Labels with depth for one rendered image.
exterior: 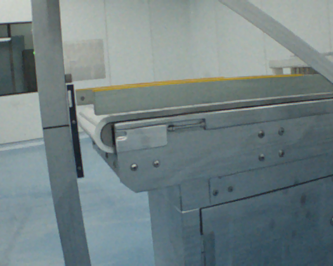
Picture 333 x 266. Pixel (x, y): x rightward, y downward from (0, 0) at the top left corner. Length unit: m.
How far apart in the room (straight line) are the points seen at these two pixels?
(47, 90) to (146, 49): 5.63
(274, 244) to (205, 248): 0.16
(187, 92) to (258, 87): 0.12
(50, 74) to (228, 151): 0.40
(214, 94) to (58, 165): 0.39
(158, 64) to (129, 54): 0.61
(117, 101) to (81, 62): 5.42
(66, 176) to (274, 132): 0.43
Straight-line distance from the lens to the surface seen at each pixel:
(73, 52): 5.85
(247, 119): 0.53
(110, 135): 0.46
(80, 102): 0.71
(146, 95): 0.46
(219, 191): 0.58
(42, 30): 0.74
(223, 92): 0.50
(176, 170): 0.49
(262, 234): 0.67
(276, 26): 0.51
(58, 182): 0.75
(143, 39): 6.31
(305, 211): 0.73
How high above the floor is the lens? 0.88
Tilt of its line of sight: 9 degrees down
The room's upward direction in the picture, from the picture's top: 5 degrees counter-clockwise
